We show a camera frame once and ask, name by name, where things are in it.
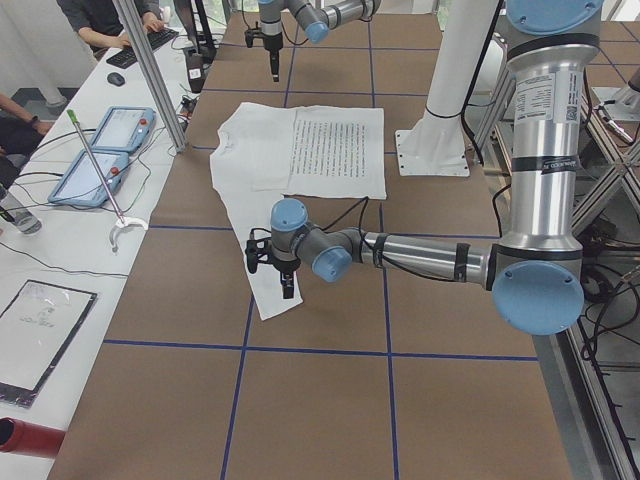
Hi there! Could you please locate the blue teach pendant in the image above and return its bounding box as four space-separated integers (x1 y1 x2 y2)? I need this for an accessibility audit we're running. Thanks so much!
90 106 156 154
48 151 129 208

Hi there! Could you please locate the upper blue teach pendant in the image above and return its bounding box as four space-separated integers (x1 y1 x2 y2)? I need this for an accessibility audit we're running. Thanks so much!
90 106 156 154

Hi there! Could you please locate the black keyboard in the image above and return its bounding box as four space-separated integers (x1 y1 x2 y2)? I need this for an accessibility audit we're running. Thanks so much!
105 27 180 70

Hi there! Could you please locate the black computer mouse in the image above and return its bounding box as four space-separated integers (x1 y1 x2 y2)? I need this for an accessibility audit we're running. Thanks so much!
107 72 126 86

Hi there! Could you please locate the red cylinder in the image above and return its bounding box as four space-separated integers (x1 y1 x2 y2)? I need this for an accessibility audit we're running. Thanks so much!
1 417 66 459

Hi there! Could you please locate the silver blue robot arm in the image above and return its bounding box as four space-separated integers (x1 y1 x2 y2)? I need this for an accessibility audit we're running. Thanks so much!
258 1 602 336
258 0 381 82

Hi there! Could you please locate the aluminium frame post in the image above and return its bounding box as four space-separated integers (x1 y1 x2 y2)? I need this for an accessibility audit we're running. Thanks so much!
113 0 186 153

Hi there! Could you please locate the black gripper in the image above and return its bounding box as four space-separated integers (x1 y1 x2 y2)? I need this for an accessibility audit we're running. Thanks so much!
274 259 299 299
263 33 281 82

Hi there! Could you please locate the grabber stick with green handle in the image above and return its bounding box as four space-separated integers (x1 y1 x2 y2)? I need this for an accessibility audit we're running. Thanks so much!
66 109 149 253

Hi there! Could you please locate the black framed paper sheet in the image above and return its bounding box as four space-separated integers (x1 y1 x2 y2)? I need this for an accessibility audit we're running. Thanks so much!
1 279 98 408

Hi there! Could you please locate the lower blue teach pendant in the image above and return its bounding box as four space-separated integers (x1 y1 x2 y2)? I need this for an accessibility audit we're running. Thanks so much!
48 151 129 208

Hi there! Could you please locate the seated person in black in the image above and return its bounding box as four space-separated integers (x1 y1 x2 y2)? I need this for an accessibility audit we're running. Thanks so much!
57 0 164 50

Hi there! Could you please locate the clear water bottle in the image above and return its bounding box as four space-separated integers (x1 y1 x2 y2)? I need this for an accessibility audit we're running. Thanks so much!
0 186 42 235

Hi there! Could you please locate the aluminium truss frame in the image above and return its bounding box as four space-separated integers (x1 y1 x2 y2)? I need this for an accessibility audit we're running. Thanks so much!
489 29 640 480

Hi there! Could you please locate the white long-sleeve printed shirt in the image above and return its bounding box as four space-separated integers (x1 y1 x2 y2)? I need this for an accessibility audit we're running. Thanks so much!
210 102 386 319

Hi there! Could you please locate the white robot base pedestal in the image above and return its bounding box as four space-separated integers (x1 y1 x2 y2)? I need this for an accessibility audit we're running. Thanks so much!
396 0 501 177

